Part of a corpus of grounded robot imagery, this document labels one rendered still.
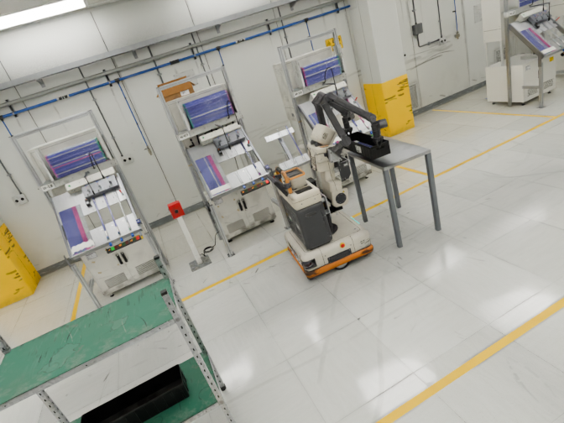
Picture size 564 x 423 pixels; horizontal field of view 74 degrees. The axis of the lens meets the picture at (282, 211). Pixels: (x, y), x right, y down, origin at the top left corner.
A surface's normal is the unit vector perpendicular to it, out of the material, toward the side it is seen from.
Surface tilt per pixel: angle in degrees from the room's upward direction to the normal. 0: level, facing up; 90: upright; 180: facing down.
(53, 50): 90
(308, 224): 90
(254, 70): 90
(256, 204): 90
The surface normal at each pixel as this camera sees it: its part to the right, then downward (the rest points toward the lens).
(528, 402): -0.29, -0.87
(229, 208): 0.38, 0.28
